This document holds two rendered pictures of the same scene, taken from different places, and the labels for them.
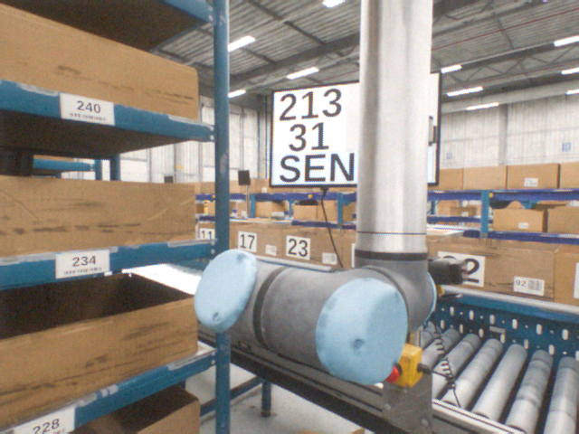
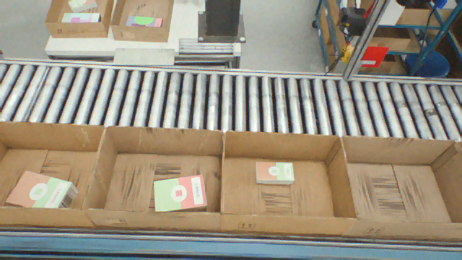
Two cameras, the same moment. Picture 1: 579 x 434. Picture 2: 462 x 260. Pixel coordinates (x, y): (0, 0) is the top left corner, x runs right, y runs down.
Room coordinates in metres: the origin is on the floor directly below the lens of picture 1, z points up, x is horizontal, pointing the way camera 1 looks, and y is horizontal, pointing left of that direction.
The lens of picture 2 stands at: (1.32, -1.58, 1.96)
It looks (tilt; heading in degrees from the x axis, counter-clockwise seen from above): 56 degrees down; 136
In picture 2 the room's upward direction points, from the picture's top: 5 degrees clockwise
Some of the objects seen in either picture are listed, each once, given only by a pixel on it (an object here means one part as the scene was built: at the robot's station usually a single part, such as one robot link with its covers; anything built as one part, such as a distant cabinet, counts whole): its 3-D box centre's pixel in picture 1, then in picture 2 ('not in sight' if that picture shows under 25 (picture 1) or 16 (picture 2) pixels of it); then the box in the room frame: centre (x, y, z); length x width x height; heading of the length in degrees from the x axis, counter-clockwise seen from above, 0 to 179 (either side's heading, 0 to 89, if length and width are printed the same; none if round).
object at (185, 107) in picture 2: not in sight; (184, 113); (0.50, -1.08, 0.72); 0.52 x 0.05 x 0.05; 139
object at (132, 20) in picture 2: not in sight; (143, 26); (-0.08, -0.92, 0.78); 0.19 x 0.14 x 0.02; 46
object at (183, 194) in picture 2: not in sight; (180, 197); (0.91, -1.37, 0.92); 0.16 x 0.11 x 0.07; 60
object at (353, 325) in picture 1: (335, 317); not in sight; (0.35, -0.05, 1.09); 0.12 x 0.12 x 0.09; 51
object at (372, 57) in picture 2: not in sight; (367, 57); (0.85, -0.23, 0.85); 0.16 x 0.01 x 0.13; 49
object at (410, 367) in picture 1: (416, 369); (343, 53); (0.75, -0.29, 0.84); 0.15 x 0.09 x 0.07; 49
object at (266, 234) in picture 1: (273, 240); not in sight; (2.13, 0.09, 0.96); 0.39 x 0.29 x 0.17; 49
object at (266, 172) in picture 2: not in sight; (273, 173); (1.04, -1.06, 0.90); 0.13 x 0.07 x 0.04; 50
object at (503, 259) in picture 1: (493, 264); (398, 188); (1.35, -0.80, 0.97); 0.39 x 0.29 x 0.17; 49
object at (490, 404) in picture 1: (503, 380); (323, 120); (0.93, -0.59, 0.72); 0.52 x 0.05 x 0.05; 139
